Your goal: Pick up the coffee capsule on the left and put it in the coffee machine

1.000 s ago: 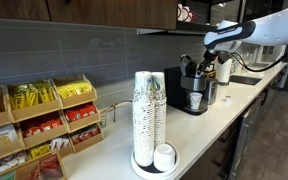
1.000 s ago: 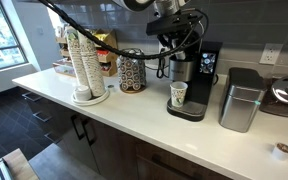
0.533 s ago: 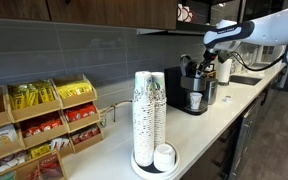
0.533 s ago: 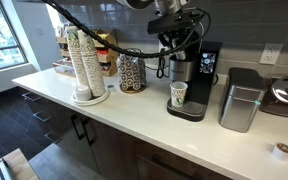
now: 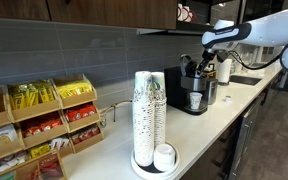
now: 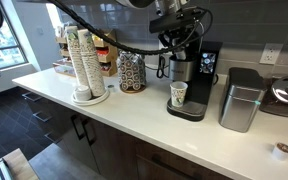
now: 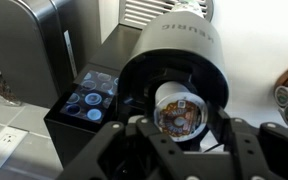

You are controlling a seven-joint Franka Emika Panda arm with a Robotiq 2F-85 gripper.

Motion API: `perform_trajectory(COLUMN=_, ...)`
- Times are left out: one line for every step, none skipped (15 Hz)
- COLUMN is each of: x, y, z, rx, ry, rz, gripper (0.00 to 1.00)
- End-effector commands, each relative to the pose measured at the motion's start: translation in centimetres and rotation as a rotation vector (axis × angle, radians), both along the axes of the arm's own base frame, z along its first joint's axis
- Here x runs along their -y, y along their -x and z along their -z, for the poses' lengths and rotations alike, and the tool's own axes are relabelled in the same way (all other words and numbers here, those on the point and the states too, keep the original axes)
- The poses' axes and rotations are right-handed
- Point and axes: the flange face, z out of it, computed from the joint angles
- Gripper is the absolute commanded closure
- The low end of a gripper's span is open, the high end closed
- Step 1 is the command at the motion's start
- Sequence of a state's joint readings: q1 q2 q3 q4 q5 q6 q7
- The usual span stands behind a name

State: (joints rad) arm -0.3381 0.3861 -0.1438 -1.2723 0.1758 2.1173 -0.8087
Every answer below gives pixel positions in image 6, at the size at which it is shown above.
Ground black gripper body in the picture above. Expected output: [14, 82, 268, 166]
[165, 30, 193, 50]

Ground black coffee machine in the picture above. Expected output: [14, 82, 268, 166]
[166, 19, 223, 123]

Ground brown-lid coffee capsule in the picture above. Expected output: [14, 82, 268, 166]
[271, 142, 288, 162]

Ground floral paper cup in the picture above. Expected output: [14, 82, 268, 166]
[169, 81, 189, 108]

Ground circle-patterned canister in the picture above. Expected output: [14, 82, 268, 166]
[117, 49, 148, 94]

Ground wooden packet organizer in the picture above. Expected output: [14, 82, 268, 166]
[55, 28, 119, 78]

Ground yellow tea packets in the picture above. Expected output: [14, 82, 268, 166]
[93, 35, 109, 46]

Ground stainless steel bin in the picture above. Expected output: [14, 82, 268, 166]
[218, 67, 268, 134]

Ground white round tray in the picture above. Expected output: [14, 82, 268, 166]
[71, 87, 111, 107]

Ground white cup lid stack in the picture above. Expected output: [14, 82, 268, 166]
[74, 84, 93, 102]

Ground low wooden packet tray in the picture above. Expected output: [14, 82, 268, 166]
[52, 59, 77, 78]

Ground dark wood base cabinet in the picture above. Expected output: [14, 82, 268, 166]
[20, 86, 232, 180]

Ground window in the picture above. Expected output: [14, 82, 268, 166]
[0, 0, 29, 74]

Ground grey cart top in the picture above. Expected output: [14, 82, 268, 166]
[28, 143, 102, 180]

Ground light wooden table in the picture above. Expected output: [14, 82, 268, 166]
[2, 148, 40, 180]

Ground white wall outlet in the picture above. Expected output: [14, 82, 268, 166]
[158, 39, 169, 56]
[259, 43, 284, 66]

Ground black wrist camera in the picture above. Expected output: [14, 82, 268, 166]
[148, 8, 208, 34]

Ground black power cord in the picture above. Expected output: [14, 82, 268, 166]
[146, 54, 172, 80]

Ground black cabinet door handle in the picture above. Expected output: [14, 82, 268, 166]
[70, 114, 86, 141]
[82, 118, 98, 147]

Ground metal drawer handle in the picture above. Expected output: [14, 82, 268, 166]
[21, 92, 44, 103]
[43, 130, 63, 145]
[32, 110, 53, 123]

